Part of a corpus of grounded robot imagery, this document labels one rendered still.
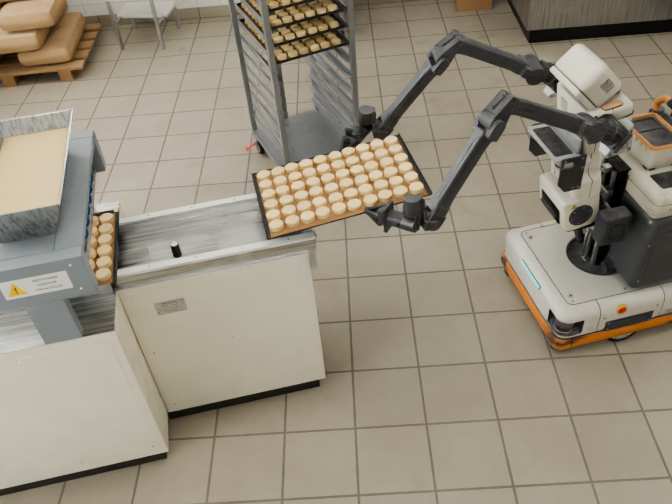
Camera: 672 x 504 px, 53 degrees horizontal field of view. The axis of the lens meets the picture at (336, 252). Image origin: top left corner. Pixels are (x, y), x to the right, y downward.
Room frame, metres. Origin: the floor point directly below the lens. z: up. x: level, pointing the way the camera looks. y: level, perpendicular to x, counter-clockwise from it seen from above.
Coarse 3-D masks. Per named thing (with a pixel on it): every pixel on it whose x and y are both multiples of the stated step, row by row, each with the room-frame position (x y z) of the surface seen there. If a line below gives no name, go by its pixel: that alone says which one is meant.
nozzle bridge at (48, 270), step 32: (96, 160) 2.18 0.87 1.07; (64, 192) 1.85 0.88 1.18; (64, 224) 1.68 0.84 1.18; (0, 256) 1.56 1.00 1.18; (32, 256) 1.54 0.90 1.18; (64, 256) 1.53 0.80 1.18; (0, 288) 1.49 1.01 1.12; (32, 288) 1.50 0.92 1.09; (64, 288) 1.51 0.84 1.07; (96, 288) 1.53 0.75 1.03; (32, 320) 1.49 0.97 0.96; (64, 320) 1.50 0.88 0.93
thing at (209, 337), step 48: (144, 240) 1.97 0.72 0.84; (192, 240) 1.94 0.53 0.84; (240, 240) 1.91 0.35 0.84; (144, 288) 1.73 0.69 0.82; (192, 288) 1.75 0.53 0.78; (240, 288) 1.77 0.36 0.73; (288, 288) 1.79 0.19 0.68; (144, 336) 1.71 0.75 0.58; (192, 336) 1.74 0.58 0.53; (240, 336) 1.76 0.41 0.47; (288, 336) 1.79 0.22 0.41; (192, 384) 1.73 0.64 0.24; (240, 384) 1.76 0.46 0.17; (288, 384) 1.79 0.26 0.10
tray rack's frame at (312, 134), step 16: (240, 48) 3.77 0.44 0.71; (240, 64) 3.77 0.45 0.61; (304, 112) 3.92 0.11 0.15; (320, 112) 3.90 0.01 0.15; (256, 128) 3.78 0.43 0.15; (288, 128) 3.75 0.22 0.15; (304, 128) 3.73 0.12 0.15; (320, 128) 3.71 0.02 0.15; (256, 144) 3.72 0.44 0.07; (272, 144) 3.58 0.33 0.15; (288, 144) 3.56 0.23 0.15; (304, 144) 3.55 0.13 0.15; (320, 144) 3.53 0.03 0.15; (336, 144) 3.51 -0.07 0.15; (272, 160) 3.44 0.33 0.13
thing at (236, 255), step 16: (272, 240) 1.82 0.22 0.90; (288, 240) 1.82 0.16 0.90; (304, 240) 1.82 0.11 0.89; (192, 256) 1.78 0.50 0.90; (208, 256) 1.77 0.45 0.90; (224, 256) 1.78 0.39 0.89; (240, 256) 1.78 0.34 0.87; (256, 256) 1.79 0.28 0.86; (272, 256) 1.80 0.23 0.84; (128, 272) 1.73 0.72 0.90; (144, 272) 1.74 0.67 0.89; (160, 272) 1.74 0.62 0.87; (176, 272) 1.75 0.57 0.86; (192, 272) 1.76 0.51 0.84; (112, 288) 1.72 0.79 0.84
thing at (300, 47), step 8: (248, 24) 3.70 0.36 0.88; (256, 32) 3.59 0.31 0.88; (328, 32) 3.49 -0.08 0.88; (264, 40) 3.48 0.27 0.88; (304, 40) 3.44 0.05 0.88; (312, 40) 3.42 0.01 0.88; (320, 40) 3.41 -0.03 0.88; (328, 40) 3.43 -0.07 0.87; (336, 40) 3.39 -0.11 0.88; (280, 48) 3.40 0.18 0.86; (288, 48) 3.35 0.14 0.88; (296, 48) 3.36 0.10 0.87; (304, 48) 3.33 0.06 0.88; (312, 48) 3.33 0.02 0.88; (320, 48) 3.35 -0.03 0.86; (280, 56) 3.27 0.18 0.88; (288, 56) 3.30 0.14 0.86
